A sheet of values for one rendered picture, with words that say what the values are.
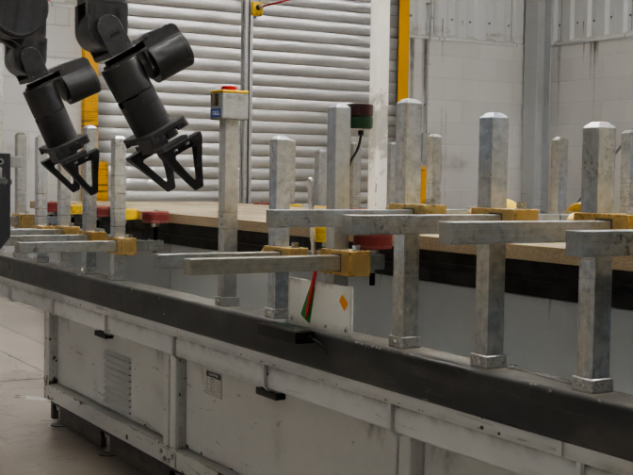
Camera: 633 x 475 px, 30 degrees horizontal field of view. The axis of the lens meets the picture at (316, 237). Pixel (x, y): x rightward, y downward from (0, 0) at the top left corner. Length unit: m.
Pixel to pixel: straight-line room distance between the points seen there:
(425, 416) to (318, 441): 0.83
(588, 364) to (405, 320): 0.49
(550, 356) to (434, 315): 0.36
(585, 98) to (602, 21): 0.78
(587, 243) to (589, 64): 10.95
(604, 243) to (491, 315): 0.62
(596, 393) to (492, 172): 0.42
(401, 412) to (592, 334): 0.58
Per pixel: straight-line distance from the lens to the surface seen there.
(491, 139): 1.99
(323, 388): 2.52
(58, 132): 2.10
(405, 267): 2.20
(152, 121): 1.68
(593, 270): 1.81
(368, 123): 2.43
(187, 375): 3.70
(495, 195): 2.00
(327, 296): 2.42
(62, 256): 4.01
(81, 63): 2.12
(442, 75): 12.14
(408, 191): 2.19
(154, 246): 3.54
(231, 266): 2.25
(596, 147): 1.81
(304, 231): 2.83
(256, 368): 2.78
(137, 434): 4.03
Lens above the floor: 1.02
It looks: 3 degrees down
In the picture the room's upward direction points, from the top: 1 degrees clockwise
